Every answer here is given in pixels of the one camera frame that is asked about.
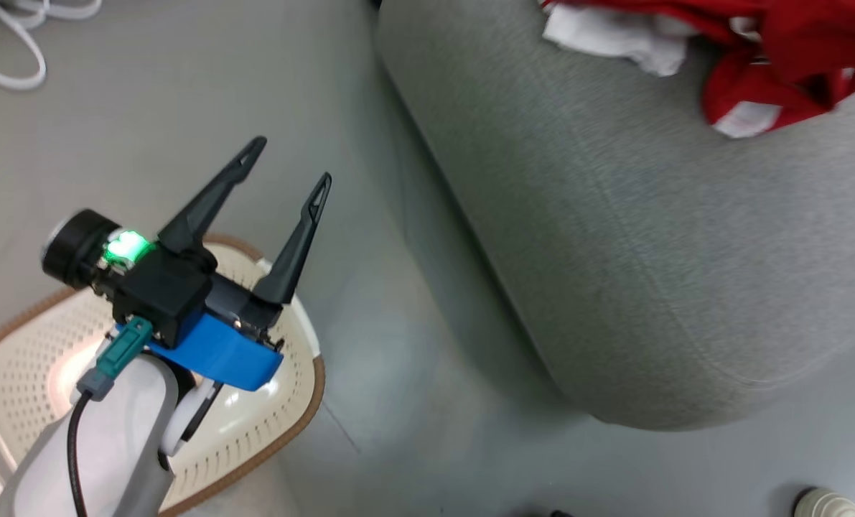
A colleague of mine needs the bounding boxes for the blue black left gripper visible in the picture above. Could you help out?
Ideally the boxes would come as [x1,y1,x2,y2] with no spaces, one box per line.
[115,135,333,393]

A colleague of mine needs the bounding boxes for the red and white garment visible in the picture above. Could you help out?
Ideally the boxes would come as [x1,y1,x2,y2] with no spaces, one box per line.
[540,0,855,139]

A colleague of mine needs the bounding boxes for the grey fabric sofa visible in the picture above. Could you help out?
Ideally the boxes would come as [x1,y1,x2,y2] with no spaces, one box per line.
[375,0,855,432]

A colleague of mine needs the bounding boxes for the beige perforated laundry basket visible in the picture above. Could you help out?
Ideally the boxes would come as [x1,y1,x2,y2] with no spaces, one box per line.
[0,233,326,516]

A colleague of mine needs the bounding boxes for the white round ribbed cap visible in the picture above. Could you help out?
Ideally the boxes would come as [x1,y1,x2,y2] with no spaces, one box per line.
[792,487,855,517]

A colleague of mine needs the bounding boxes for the left teal plug black cable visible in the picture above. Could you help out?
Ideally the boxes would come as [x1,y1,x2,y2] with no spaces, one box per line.
[67,317,155,517]

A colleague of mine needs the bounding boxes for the looped white power cable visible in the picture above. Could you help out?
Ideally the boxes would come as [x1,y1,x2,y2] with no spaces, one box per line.
[0,0,103,91]

